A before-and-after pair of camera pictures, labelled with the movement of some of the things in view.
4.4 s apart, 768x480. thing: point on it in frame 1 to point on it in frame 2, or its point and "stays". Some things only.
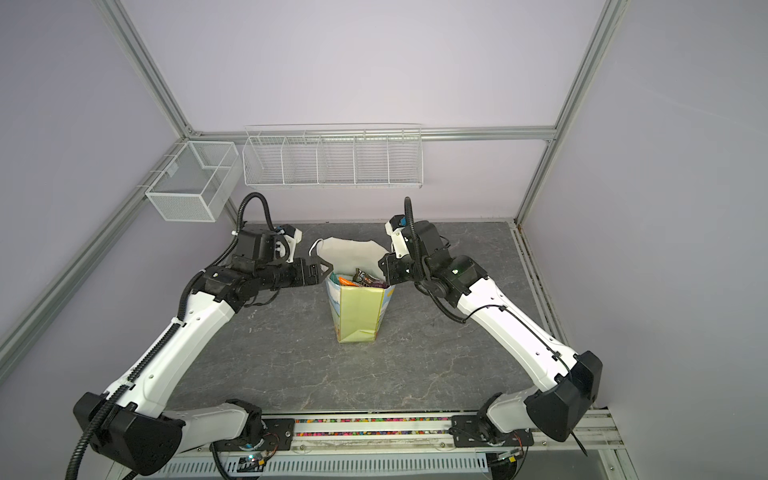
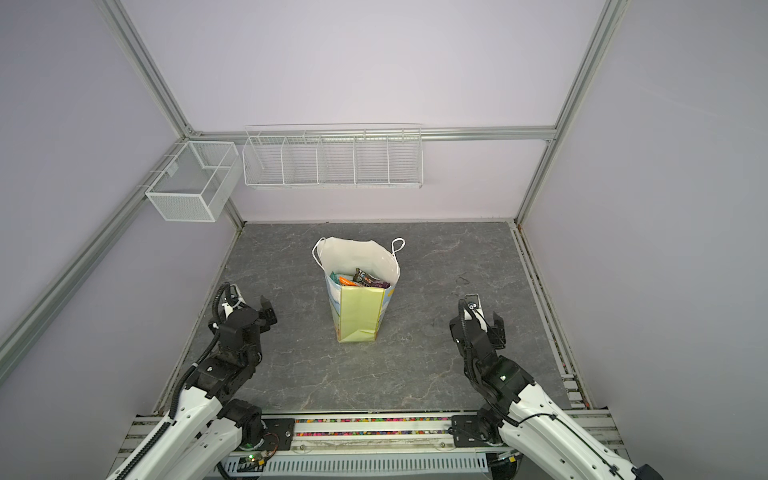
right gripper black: (389, 269) to (497, 337)
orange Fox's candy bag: (345, 282) stays
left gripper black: (302, 279) to (267, 314)
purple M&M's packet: (364, 278) stays
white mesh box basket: (197, 182) stays
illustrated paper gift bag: (357, 311) stays
